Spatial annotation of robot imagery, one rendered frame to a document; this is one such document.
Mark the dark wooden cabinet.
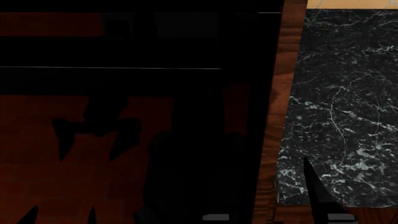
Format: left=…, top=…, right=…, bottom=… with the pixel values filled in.
left=0, top=0, right=285, bottom=224

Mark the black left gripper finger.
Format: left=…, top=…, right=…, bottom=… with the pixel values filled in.
left=16, top=204, right=40, bottom=224
left=86, top=205, right=98, bottom=224

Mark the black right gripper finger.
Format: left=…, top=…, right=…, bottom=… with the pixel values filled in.
left=302, top=156, right=331, bottom=224
left=271, top=177, right=280, bottom=224

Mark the brown wooden base cabinet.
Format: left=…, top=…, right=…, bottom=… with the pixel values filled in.
left=348, top=205, right=398, bottom=224

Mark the brown wooden side panel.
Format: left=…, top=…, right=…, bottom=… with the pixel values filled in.
left=253, top=0, right=308, bottom=224

